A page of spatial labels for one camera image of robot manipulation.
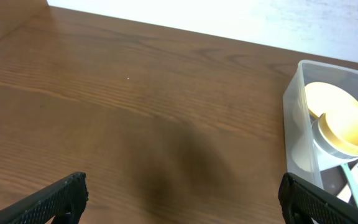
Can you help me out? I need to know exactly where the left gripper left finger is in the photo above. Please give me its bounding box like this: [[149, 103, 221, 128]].
[[0, 172, 89, 224]]

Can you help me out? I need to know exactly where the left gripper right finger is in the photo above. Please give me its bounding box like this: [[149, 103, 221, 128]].
[[278, 172, 358, 224]]

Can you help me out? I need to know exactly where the teal plastic spoon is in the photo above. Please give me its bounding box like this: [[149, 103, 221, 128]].
[[341, 164, 358, 207]]

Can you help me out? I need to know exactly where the grey plastic cup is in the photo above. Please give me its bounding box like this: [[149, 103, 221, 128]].
[[311, 120, 358, 159]]

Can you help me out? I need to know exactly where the yellow plastic cup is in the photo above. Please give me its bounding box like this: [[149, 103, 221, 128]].
[[318, 107, 358, 156]]

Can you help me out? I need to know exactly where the yellow plastic bowl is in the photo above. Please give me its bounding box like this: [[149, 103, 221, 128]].
[[305, 82, 358, 119]]

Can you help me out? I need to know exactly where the cream plastic cup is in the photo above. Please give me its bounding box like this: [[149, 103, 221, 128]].
[[315, 146, 352, 171]]

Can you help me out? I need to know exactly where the clear plastic container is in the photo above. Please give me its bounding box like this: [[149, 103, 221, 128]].
[[283, 60, 358, 197]]

